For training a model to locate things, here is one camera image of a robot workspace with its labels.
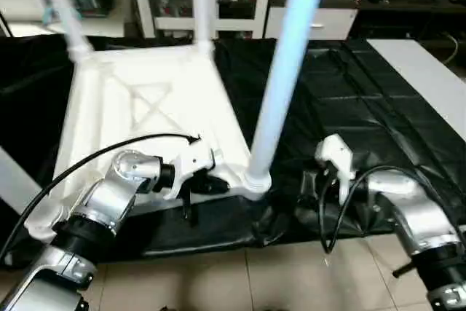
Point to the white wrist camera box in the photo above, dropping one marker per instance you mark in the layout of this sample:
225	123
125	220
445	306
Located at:
336	158
193	162

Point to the black tripod leg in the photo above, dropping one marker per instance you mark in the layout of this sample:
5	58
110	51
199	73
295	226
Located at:
406	269

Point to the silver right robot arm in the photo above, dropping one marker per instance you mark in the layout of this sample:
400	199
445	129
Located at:
415	216

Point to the teal stand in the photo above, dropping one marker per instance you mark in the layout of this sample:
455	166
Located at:
52	14

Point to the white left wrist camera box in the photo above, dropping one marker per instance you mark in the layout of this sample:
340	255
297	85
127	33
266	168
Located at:
193	162

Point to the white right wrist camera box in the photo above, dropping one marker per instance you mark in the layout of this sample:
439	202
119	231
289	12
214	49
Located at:
336	158

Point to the white plastic table top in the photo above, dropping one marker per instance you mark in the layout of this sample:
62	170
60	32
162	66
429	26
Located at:
145	100

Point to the white drawer unit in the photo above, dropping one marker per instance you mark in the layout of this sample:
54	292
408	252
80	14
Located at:
320	23

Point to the black work mat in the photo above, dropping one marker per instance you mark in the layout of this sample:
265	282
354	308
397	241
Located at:
364	107

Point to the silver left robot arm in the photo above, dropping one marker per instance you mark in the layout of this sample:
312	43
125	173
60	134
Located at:
109	202

